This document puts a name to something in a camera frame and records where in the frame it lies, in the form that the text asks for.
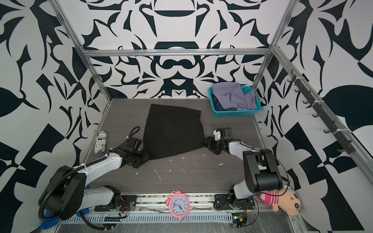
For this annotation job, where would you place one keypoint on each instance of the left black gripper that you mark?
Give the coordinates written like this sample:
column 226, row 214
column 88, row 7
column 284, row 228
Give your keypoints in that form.
column 143, row 151

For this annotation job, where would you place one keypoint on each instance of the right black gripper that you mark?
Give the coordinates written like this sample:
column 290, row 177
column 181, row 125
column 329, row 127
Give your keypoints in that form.
column 210, row 144

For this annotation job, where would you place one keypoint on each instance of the black skirt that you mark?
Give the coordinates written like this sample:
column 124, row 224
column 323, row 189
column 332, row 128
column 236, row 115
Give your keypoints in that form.
column 172, row 130

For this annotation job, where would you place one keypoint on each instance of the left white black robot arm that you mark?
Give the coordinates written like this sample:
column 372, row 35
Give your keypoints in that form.
column 67, row 192

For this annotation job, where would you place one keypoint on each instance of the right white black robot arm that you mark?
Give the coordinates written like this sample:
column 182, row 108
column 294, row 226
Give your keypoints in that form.
column 261, row 173

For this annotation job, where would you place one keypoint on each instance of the dark navy garment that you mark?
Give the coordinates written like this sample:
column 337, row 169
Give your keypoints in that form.
column 216, row 103

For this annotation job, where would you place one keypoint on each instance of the teal plastic basket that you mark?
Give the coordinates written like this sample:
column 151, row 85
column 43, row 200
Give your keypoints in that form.
column 238, row 113

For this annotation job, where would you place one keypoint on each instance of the purple grey skirt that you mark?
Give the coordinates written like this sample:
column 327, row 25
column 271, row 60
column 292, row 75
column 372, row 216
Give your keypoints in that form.
column 232, row 97

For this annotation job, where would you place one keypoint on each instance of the pink alarm clock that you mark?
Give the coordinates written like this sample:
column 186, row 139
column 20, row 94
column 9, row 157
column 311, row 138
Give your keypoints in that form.
column 178, row 204

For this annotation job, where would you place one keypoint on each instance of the small green circuit board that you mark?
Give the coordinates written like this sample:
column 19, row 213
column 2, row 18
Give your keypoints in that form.
column 239, row 220

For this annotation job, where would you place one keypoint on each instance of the pink plush pig toy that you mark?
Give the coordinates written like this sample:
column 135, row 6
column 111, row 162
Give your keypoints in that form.
column 285, row 199

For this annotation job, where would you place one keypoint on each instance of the blue cloth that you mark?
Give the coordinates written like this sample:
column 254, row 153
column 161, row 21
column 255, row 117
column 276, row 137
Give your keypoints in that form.
column 48, row 224

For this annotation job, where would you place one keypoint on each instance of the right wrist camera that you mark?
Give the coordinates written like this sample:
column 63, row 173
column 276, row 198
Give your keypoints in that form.
column 217, row 135

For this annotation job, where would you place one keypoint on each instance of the white slotted cable duct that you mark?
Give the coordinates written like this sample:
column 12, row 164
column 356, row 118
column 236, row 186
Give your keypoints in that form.
column 136, row 218

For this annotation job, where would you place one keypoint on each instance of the black wall hook rack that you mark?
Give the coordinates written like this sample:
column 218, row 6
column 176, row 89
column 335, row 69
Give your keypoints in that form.
column 324, row 113

